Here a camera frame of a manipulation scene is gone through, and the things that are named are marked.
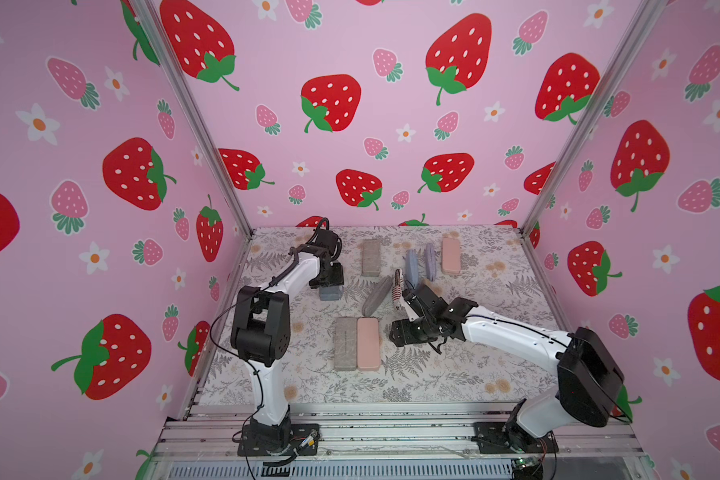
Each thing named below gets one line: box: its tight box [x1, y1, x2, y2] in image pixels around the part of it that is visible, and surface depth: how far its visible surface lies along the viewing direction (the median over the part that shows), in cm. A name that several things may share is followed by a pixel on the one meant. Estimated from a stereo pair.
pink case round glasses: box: [442, 237, 461, 275], surface depth 113 cm
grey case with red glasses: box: [334, 317, 357, 371], surface depth 88 cm
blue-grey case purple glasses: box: [319, 285, 343, 301], surface depth 95 cm
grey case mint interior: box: [361, 239, 381, 277], surface depth 112 cm
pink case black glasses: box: [357, 317, 381, 371], surface depth 90 cm
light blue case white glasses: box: [405, 249, 419, 288], surface depth 106 cm
